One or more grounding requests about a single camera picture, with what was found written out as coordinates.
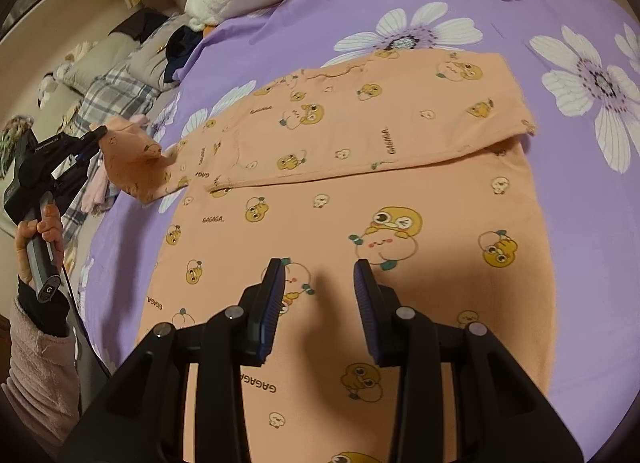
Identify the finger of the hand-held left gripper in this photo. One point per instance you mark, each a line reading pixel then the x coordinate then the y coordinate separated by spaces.
pixel 80 163
pixel 82 139

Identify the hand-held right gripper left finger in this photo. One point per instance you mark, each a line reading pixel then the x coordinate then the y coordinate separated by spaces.
pixel 270 313

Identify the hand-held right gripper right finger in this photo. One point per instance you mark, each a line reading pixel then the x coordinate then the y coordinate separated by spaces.
pixel 367 313

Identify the orange cartoon print shirt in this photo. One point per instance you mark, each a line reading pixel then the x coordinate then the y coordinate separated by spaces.
pixel 350 183

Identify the person's left forearm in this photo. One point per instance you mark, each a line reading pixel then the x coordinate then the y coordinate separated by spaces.
pixel 35 383

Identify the dark navy clothes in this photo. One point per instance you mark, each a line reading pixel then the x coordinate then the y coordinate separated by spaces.
pixel 182 48

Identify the person's left hand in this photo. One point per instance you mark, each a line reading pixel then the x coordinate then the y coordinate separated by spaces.
pixel 52 233

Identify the multicoloured yarn bundle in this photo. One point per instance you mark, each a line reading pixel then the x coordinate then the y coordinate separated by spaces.
pixel 12 143

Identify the pale pink cloth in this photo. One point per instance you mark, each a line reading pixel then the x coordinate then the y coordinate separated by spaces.
pixel 97 193

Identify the grey plaid blanket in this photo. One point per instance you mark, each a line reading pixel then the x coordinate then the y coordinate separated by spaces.
pixel 110 93

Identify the small plush toys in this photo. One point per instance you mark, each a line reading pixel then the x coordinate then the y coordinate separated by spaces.
pixel 57 75

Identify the grey pillow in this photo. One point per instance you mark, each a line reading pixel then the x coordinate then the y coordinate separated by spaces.
pixel 95 63

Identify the dark brown cloth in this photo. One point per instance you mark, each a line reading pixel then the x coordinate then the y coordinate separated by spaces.
pixel 142 23

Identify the purple flower print bedsheet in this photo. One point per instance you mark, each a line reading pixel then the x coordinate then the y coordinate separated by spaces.
pixel 575 243

